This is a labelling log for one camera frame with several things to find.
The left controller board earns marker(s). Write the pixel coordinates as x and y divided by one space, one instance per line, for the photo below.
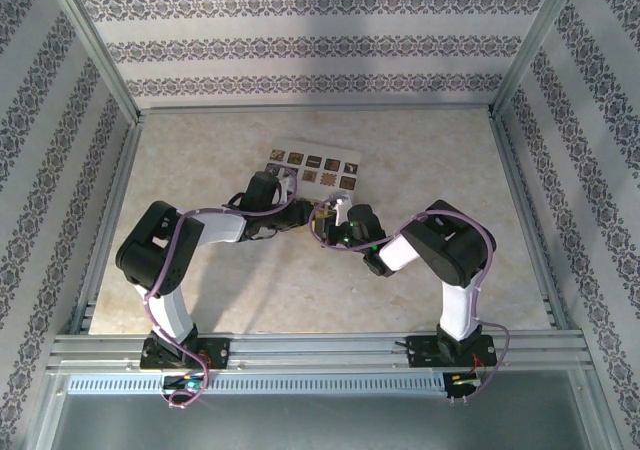
185 383

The wooden box with picture tiles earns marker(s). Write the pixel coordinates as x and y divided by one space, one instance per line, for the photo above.
320 162

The controller board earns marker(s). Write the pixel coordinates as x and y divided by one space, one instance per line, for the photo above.
185 383
462 381

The aluminium frame rail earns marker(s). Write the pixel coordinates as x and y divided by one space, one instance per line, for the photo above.
107 220
320 109
320 350
525 220

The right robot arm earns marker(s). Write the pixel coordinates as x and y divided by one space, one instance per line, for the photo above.
450 250

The aluminium corner post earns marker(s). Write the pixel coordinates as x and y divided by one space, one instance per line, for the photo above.
535 40
92 40

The right controller board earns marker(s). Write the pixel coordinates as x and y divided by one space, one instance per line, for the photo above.
462 381

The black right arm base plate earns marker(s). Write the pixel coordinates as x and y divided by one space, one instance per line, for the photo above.
420 350

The grey metal sheet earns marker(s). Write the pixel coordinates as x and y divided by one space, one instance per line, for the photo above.
320 425

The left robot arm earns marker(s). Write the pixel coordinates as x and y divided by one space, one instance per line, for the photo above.
165 250

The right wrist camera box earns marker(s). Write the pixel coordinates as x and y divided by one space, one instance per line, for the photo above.
342 202

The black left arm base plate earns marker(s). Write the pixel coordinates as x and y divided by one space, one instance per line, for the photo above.
220 352

